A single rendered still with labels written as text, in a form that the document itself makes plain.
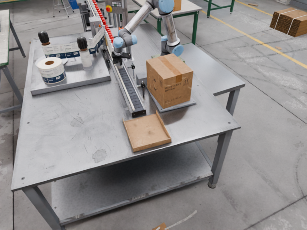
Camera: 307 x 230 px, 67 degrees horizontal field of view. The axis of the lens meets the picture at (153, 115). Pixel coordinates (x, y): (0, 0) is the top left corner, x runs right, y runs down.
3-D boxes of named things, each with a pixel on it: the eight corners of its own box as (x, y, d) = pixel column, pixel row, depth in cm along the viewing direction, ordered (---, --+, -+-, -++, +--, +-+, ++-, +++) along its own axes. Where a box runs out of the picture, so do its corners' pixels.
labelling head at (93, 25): (92, 41, 259) (88, 18, 242) (104, 39, 262) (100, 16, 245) (94, 46, 249) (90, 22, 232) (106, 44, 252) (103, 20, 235)
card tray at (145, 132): (123, 121, 169) (122, 117, 166) (156, 113, 174) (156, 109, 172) (133, 152, 147) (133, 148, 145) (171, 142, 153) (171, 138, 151)
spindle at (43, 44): (47, 59, 228) (36, 30, 209) (56, 57, 230) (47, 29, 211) (46, 63, 222) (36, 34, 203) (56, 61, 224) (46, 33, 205)
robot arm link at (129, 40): (131, 31, 188) (119, 35, 185) (137, 35, 180) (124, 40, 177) (133, 40, 193) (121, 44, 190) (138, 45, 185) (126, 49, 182)
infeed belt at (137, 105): (99, 32, 288) (98, 28, 285) (106, 31, 290) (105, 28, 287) (133, 116, 171) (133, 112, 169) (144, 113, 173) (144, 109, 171)
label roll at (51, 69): (50, 70, 214) (44, 56, 205) (70, 72, 211) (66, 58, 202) (38, 82, 200) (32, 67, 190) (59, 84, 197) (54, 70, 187)
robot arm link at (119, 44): (125, 42, 176) (115, 46, 174) (125, 50, 186) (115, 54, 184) (121, 34, 178) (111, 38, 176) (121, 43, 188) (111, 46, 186)
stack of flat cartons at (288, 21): (268, 26, 502) (273, 11, 480) (285, 22, 521) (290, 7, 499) (294, 37, 460) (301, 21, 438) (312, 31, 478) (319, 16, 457)
